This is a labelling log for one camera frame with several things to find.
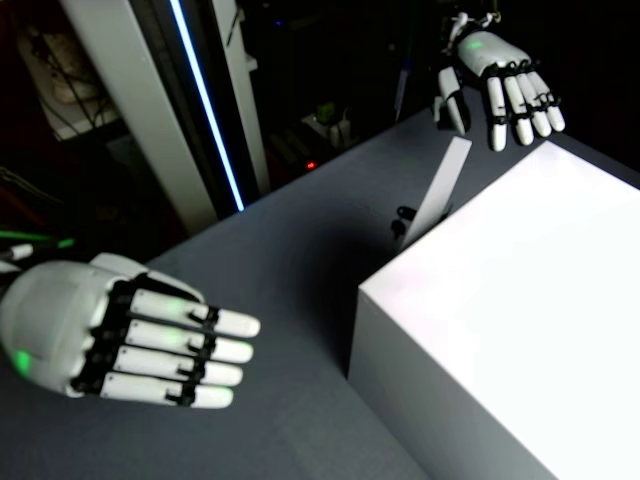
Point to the white power strip with plugs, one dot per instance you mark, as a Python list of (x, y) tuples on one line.
[(332, 125)]

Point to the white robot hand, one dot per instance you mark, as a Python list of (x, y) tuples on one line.
[(50, 315), (480, 52)]

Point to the white cabinet door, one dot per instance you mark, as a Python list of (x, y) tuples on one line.
[(442, 190)]

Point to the white cabinet box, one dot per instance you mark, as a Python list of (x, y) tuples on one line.
[(500, 310)]

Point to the white metal frame pillar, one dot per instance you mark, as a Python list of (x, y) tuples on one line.
[(145, 100)]

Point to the blue-white LED light strip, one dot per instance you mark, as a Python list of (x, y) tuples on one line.
[(207, 100)]

